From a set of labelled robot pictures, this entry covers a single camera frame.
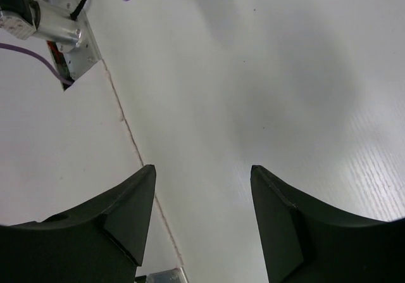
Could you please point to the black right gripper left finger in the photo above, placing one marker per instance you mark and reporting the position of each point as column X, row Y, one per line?
column 100, row 240

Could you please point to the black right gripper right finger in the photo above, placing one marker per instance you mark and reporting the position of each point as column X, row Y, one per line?
column 307, row 240

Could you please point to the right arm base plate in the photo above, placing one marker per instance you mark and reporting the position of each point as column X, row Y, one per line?
column 71, row 43

